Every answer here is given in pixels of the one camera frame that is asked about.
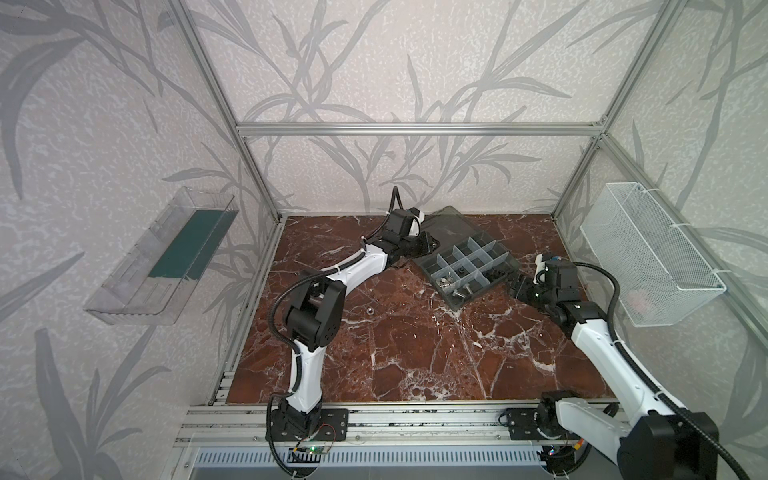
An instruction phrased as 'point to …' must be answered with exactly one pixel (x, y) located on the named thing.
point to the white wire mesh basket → (660, 278)
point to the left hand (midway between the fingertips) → (443, 235)
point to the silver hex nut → (370, 311)
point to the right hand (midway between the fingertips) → (515, 274)
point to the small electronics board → (310, 450)
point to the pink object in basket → (638, 301)
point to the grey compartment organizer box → (468, 263)
